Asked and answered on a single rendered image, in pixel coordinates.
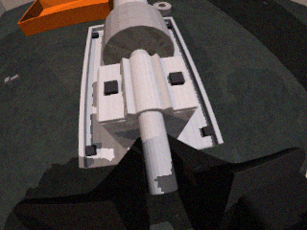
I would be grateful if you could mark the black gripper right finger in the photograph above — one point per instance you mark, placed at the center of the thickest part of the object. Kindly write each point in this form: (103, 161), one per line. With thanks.
(209, 188)

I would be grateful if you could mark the orange open tray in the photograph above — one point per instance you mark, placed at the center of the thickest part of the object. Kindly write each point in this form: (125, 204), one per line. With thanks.
(45, 15)

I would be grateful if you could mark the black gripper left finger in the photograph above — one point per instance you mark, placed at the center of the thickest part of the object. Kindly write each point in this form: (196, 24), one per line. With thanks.
(120, 202)

